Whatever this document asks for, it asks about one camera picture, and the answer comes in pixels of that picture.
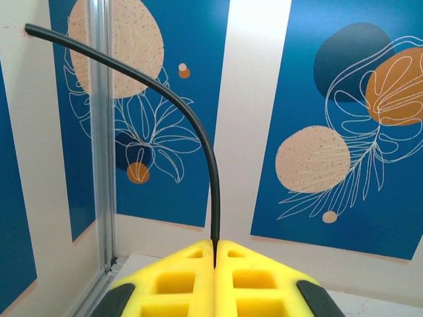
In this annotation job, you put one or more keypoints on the aluminium side rail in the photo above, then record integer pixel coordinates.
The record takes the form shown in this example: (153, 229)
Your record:
(99, 290)

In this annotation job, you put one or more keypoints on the blue floral wall poster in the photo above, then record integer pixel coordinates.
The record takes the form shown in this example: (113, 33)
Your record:
(13, 198)
(185, 49)
(76, 148)
(297, 82)

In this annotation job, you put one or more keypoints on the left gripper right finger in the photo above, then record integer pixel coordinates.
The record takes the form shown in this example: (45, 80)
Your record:
(257, 284)

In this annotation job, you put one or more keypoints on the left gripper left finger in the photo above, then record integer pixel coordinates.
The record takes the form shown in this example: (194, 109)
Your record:
(175, 284)

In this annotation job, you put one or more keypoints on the aluminium corner post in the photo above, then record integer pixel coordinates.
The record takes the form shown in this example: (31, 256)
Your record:
(102, 132)

